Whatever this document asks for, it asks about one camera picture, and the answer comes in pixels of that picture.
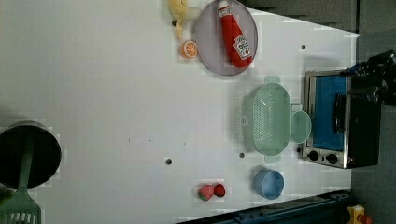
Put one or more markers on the green plastic strainer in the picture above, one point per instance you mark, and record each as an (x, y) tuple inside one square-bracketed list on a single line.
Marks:
[(266, 119)]

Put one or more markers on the orange slice toy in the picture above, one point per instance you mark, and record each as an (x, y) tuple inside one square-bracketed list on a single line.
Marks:
[(189, 49)]

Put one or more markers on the grey round plate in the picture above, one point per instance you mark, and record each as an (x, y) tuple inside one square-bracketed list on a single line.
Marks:
[(209, 37)]

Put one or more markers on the red ketchup bottle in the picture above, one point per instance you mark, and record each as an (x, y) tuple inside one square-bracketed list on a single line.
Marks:
[(236, 44)]

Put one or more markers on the dark red strawberry toy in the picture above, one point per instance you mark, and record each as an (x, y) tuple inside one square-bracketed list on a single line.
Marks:
[(219, 190)]

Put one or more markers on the blue bowl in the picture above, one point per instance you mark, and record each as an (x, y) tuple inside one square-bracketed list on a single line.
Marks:
[(269, 184)]

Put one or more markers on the green cup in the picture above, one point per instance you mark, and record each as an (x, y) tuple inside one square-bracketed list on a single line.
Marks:
[(300, 126)]

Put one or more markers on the yellow plush toy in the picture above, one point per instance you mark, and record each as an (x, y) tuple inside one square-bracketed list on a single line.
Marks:
[(180, 12)]

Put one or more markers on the silver toaster oven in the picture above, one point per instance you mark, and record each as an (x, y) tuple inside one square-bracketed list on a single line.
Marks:
[(345, 127)]

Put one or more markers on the black pot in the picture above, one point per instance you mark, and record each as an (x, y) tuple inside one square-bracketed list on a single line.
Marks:
[(47, 153)]

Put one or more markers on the yellow red emergency button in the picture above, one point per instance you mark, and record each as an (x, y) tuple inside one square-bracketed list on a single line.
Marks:
[(358, 216)]

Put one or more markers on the green spatula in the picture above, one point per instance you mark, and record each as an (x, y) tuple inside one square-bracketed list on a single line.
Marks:
[(21, 208)]

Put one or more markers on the blue metal frame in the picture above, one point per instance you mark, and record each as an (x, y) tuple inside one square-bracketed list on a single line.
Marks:
[(327, 208)]

